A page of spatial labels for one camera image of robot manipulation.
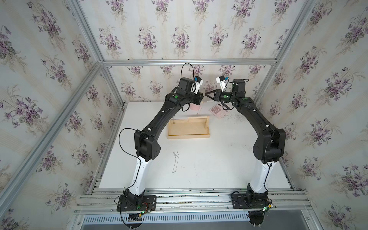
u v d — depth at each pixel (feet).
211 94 2.63
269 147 1.69
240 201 2.40
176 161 2.89
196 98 2.44
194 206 2.40
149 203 2.36
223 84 2.56
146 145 1.74
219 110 3.69
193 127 3.40
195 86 2.25
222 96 2.51
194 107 3.86
